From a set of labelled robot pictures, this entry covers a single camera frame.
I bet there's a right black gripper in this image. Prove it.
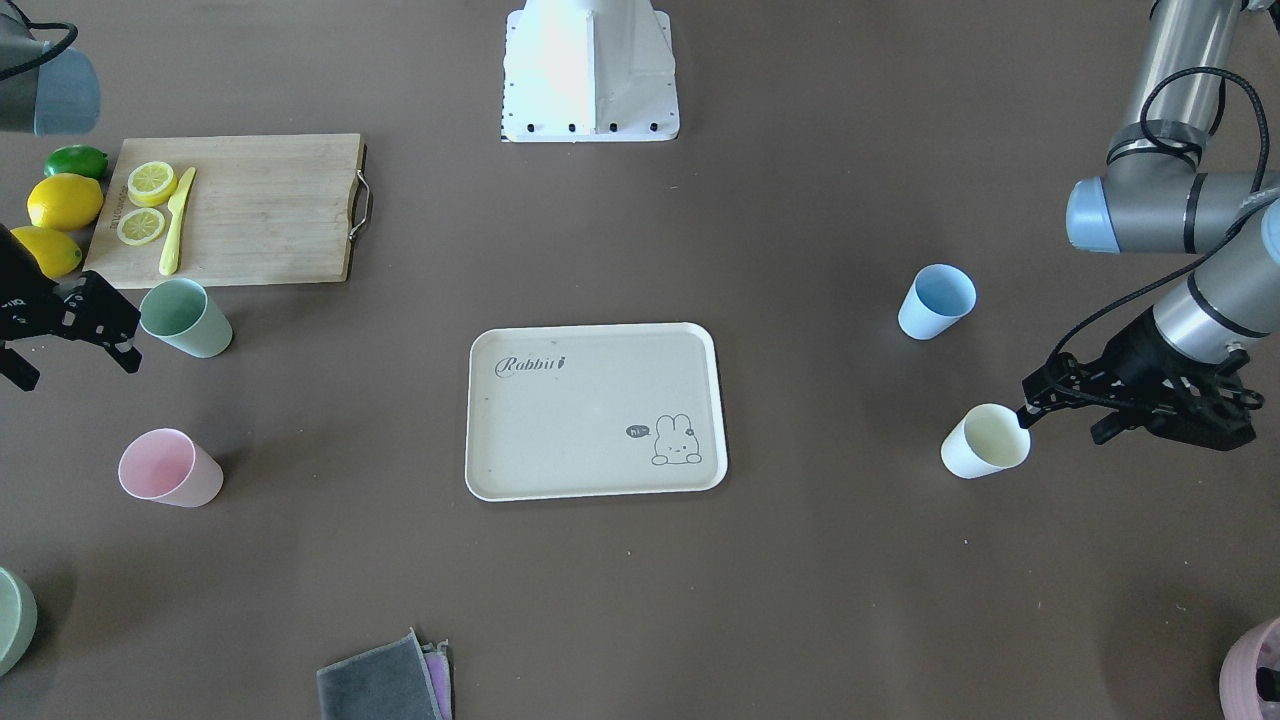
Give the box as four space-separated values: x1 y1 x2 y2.
0 225 142 392

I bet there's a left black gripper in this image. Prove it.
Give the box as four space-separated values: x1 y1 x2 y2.
1018 307 1263 451

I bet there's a green cup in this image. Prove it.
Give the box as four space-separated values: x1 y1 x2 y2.
140 278 234 359

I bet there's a cream white cup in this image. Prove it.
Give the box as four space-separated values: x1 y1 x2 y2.
940 404 1030 479

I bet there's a pink cup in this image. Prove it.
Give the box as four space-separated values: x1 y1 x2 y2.
116 428 225 509

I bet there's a light blue cup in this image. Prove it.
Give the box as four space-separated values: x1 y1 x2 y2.
897 264 978 341

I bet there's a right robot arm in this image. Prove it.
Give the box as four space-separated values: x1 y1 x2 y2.
1 1 142 373

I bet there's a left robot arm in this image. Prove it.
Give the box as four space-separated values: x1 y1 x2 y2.
1018 1 1279 451

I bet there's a cream rabbit tray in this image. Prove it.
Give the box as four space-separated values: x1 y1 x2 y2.
463 322 730 502

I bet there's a whole lemon outer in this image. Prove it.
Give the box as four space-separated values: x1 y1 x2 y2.
12 225 83 281

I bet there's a whole lemon near lime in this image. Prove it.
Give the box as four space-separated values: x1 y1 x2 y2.
26 173 104 232

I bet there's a yellow plastic knife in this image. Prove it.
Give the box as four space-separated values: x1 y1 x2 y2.
157 167 197 275

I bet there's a lower lemon slice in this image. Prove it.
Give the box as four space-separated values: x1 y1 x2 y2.
115 208 166 247

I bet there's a lemon slice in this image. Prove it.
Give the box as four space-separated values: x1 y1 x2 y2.
125 161 179 208
115 208 166 247

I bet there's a green lime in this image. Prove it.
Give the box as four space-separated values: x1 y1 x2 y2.
44 143 110 181

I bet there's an upper lemon slice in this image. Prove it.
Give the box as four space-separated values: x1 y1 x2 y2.
125 161 179 208

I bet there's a wooden cutting board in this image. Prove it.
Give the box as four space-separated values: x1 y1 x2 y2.
84 133 367 290

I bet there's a green bowl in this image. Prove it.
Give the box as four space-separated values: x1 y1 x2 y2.
1 568 38 676

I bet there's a pink bowl with ice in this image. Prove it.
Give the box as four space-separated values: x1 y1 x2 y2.
1219 618 1279 719

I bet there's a purple cloth under grey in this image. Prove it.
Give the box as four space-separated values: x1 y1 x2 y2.
421 641 454 720

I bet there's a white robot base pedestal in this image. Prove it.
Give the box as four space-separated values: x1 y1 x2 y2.
500 1 681 143

